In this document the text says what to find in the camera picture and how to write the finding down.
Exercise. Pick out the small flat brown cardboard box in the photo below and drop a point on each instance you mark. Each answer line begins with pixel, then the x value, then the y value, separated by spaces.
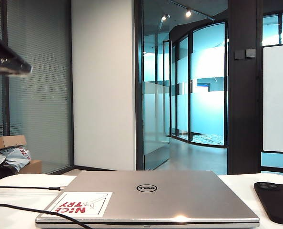
pixel 8 142

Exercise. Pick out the silver Dell laptop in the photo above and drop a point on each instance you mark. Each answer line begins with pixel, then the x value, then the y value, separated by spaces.
pixel 155 205

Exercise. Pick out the grey plastic mailing bag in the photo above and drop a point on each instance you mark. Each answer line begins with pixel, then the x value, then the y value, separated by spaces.
pixel 15 155

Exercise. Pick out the dark crumpled bag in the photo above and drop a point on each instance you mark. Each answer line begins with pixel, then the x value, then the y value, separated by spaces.
pixel 3 170

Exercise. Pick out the frosted glass window panel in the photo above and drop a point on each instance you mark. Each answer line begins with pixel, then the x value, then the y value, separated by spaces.
pixel 277 95

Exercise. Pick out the curved black framed glass partition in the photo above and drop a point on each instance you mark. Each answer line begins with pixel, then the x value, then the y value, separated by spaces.
pixel 208 71

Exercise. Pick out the brown red cardboard box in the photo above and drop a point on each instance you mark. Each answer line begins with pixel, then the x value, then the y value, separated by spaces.
pixel 33 167

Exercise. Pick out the round ceiling spotlight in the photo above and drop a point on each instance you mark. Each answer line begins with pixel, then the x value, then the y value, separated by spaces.
pixel 188 13
pixel 163 17

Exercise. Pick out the dark grey wall switch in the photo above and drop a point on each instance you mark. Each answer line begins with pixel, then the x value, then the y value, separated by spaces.
pixel 250 53
pixel 239 54

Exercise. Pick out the black smartphone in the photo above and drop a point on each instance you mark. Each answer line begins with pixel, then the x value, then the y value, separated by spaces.
pixel 277 202

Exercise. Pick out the white red Nice Try sticker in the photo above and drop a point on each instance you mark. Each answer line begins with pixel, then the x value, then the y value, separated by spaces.
pixel 84 202

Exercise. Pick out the black framed glass door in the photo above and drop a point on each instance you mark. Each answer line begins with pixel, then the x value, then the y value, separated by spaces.
pixel 155 95

